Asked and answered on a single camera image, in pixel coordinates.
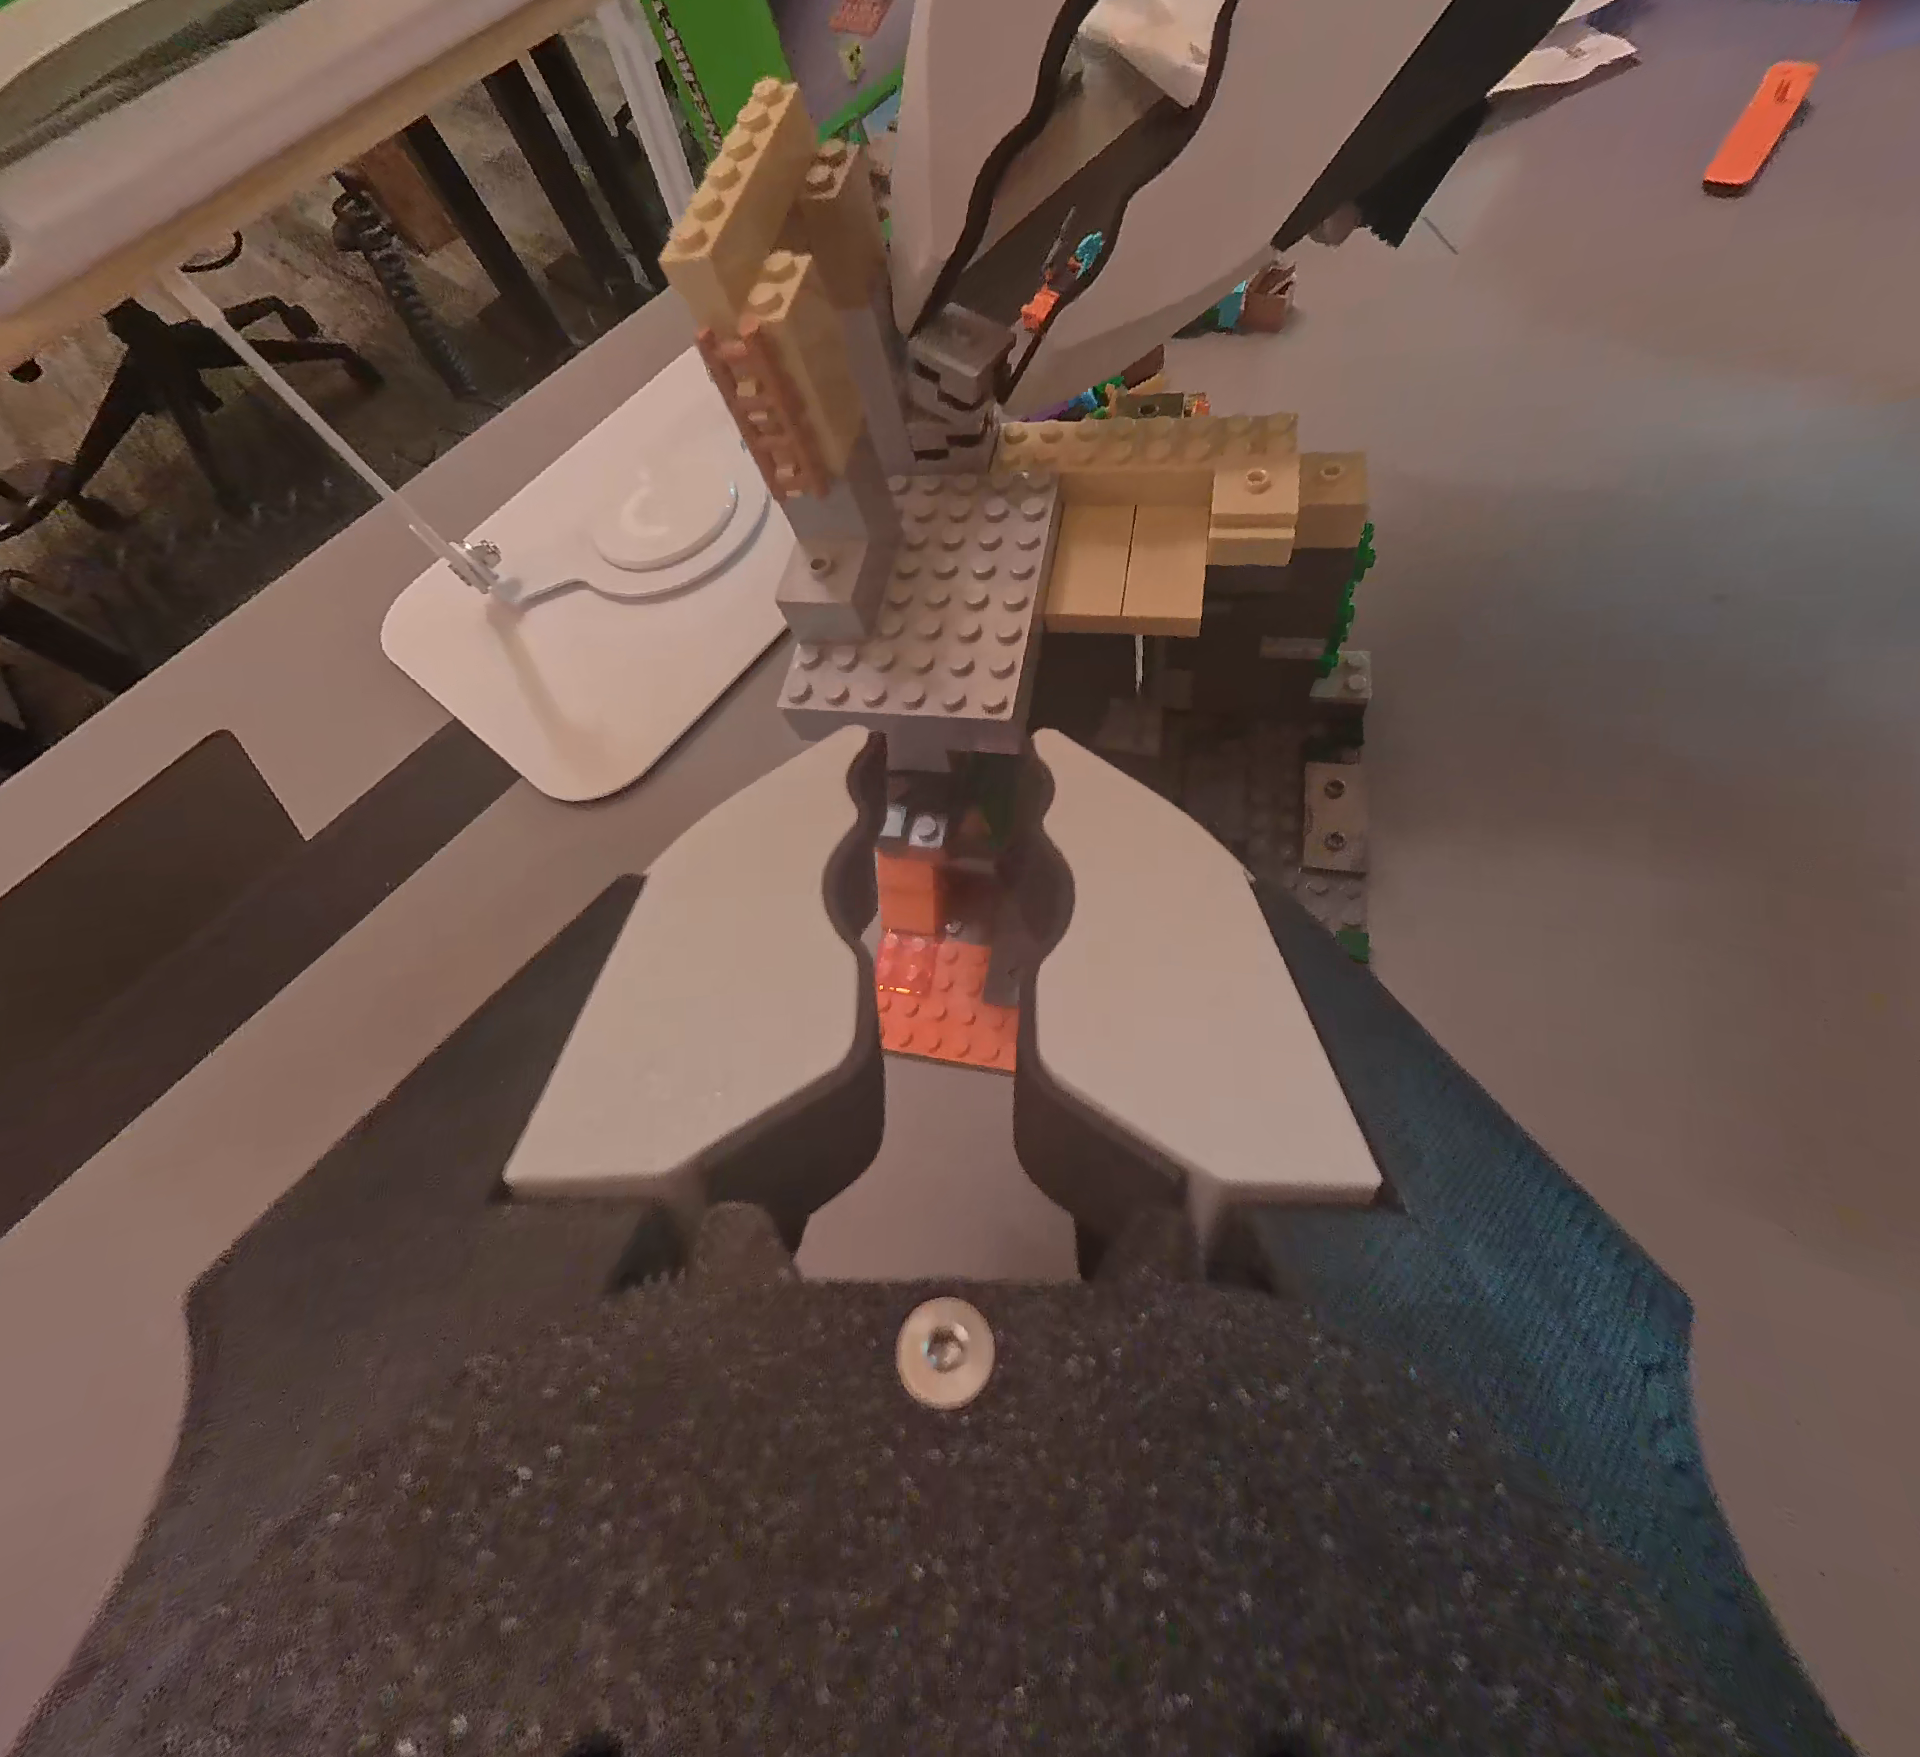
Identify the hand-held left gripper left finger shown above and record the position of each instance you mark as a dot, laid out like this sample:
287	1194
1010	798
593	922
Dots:
704	1006

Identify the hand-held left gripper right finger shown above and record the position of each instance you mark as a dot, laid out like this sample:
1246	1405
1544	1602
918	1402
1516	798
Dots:
1201	1020

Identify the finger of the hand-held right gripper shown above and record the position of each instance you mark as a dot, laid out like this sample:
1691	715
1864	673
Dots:
1320	33
992	17

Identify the grey square stud plate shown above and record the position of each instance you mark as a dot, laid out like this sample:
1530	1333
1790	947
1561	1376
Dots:
956	348

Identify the toy brick building model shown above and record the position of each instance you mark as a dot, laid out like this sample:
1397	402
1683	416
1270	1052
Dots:
944	587

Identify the grey desk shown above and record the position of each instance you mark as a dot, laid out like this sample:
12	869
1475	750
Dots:
1650	587

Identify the white paper bag pile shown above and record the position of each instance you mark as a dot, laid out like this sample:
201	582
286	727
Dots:
1559	46

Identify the brown toy figure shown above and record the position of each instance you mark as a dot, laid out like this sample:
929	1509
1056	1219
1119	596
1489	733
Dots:
1273	299

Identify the orange toy figure blue pickaxe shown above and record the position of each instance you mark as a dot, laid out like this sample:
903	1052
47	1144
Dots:
1068	279

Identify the green toy set box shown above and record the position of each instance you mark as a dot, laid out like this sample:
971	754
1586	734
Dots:
713	33

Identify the orange brick separator tool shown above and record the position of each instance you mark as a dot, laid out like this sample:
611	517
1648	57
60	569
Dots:
1759	129

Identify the black office chair base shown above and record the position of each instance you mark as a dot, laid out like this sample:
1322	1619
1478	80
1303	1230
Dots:
166	362

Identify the black table frame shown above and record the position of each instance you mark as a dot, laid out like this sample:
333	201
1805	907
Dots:
563	168

